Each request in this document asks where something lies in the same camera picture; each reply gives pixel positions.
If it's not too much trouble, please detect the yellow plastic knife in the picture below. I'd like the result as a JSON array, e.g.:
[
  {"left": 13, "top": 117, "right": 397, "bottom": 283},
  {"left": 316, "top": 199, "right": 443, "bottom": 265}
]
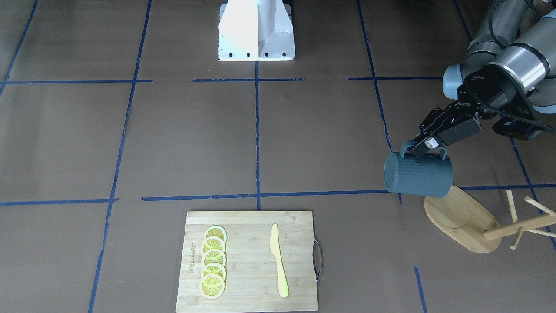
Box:
[{"left": 270, "top": 223, "right": 289, "bottom": 298}]

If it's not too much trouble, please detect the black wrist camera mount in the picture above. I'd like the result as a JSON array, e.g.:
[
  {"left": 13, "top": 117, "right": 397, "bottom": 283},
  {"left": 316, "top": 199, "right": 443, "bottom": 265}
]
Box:
[{"left": 457, "top": 65, "right": 555, "bottom": 141}]

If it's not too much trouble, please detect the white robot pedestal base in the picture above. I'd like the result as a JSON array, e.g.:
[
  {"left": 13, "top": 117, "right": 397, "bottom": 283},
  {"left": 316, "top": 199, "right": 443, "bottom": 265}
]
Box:
[{"left": 217, "top": 0, "right": 296, "bottom": 62}]

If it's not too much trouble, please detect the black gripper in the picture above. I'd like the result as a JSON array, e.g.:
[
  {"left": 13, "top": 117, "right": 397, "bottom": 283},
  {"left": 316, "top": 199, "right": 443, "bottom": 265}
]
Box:
[{"left": 410, "top": 101, "right": 483, "bottom": 158}]

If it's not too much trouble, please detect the teal ribbed mug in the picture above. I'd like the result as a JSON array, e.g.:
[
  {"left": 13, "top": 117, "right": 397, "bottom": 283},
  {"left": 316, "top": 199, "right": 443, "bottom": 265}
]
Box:
[{"left": 384, "top": 141, "right": 453, "bottom": 198}]

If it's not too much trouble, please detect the wooden cutting board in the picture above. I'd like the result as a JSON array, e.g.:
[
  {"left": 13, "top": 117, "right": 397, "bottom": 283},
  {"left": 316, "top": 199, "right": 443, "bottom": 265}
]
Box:
[{"left": 175, "top": 210, "right": 318, "bottom": 313}]

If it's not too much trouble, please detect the wooden cup rack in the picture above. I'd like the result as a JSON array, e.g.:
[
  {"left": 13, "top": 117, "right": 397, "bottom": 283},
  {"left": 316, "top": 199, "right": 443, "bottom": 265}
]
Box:
[{"left": 424, "top": 186, "right": 556, "bottom": 253}]

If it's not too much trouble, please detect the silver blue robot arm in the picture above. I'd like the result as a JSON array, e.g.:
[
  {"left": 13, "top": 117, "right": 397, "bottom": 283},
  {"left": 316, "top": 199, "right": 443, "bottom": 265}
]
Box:
[{"left": 401, "top": 0, "right": 555, "bottom": 158}]

